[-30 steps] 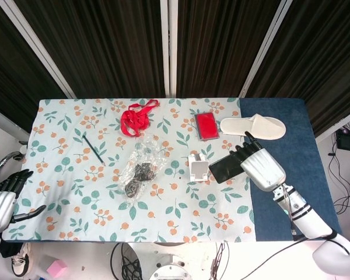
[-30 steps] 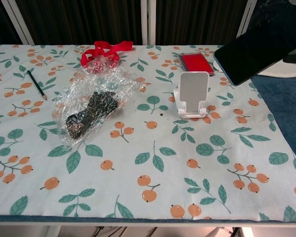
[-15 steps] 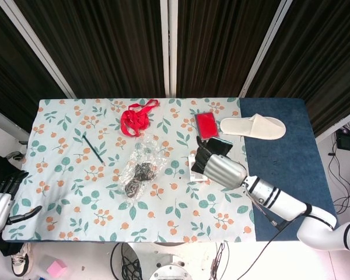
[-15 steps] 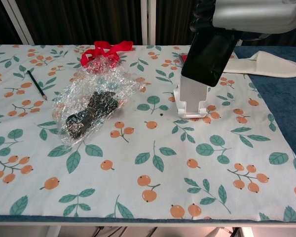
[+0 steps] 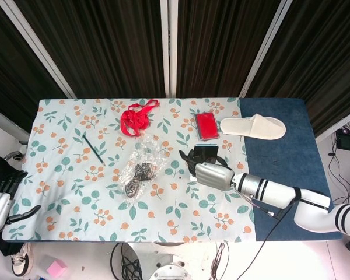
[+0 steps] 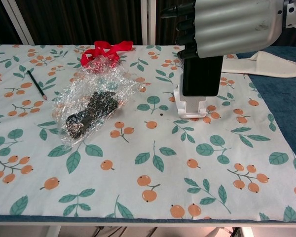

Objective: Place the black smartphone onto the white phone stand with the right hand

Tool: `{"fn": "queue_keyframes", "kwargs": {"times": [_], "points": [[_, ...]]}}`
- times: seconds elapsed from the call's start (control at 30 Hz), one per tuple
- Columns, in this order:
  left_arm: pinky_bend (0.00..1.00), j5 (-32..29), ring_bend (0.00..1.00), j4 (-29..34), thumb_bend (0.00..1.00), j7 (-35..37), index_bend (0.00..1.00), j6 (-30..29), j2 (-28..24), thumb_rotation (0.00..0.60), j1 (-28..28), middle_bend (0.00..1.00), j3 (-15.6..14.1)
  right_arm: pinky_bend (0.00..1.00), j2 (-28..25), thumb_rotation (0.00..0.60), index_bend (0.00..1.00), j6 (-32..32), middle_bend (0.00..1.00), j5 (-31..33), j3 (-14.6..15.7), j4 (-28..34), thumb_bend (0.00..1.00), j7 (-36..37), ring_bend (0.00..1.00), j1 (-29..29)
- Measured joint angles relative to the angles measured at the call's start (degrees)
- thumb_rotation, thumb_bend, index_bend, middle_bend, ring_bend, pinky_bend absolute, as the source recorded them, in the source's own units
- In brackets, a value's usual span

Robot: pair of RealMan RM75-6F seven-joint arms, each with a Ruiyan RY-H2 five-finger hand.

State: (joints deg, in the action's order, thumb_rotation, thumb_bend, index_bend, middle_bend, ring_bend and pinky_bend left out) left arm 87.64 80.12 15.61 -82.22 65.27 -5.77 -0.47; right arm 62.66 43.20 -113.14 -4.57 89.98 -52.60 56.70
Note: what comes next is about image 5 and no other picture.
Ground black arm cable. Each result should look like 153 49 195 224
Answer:
236 186 303 280

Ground dark green pencil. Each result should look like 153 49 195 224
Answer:
82 135 106 167

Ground black electronic device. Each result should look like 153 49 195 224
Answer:
336 128 350 151

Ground clear plastic bag dark contents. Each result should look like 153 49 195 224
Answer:
118 136 167 202

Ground white partition post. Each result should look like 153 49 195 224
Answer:
0 0 76 99
239 0 294 99
159 0 179 99

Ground red ink pad case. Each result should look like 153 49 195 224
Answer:
193 112 221 141

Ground dark curtain panel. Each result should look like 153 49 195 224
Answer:
0 0 69 132
13 0 167 99
176 0 282 99
246 0 350 137

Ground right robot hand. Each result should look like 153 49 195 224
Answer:
178 150 236 191

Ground black object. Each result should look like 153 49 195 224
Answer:
193 143 220 160

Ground white slipper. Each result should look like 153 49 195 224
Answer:
219 114 287 141

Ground black and white sneaker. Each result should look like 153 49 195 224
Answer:
10 243 35 277

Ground black floor cable bundle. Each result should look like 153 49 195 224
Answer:
110 241 144 280

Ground red ribbon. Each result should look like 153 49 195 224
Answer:
120 99 160 138

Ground pink foam block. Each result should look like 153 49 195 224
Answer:
45 260 68 278

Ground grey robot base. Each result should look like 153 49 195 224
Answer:
149 253 191 280

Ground blue table mat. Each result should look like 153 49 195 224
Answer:
238 98 344 242

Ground floral white tablecloth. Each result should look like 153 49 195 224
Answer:
1 98 259 243

